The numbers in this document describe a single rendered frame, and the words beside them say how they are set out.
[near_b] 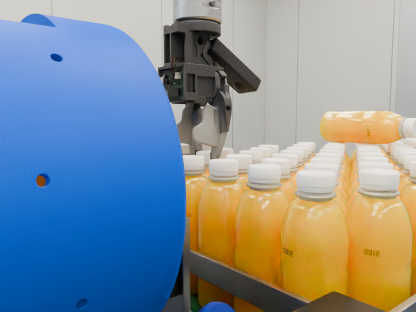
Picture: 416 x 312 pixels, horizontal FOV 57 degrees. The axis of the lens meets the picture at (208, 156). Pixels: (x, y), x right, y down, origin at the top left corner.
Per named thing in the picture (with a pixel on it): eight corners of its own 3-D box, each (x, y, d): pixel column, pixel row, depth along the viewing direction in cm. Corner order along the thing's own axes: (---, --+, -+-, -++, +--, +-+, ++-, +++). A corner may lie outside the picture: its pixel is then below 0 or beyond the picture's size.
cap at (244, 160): (251, 163, 59) (251, 151, 59) (252, 166, 55) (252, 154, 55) (226, 163, 59) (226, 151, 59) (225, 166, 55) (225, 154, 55)
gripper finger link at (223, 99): (206, 135, 60) (200, 80, 61) (215, 135, 62) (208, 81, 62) (226, 130, 57) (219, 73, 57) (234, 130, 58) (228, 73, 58)
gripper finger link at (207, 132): (188, 168, 58) (182, 106, 58) (218, 165, 61) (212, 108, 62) (201, 166, 55) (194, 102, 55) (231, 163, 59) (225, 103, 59)
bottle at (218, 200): (260, 309, 51) (262, 171, 50) (215, 324, 48) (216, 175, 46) (229, 290, 57) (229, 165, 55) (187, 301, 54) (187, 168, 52)
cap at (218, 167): (244, 172, 50) (244, 158, 50) (220, 174, 48) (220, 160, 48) (227, 168, 53) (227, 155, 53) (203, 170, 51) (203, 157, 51)
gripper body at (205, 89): (156, 106, 60) (156, 26, 59) (200, 107, 66) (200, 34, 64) (186, 104, 54) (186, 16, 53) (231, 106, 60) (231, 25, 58)
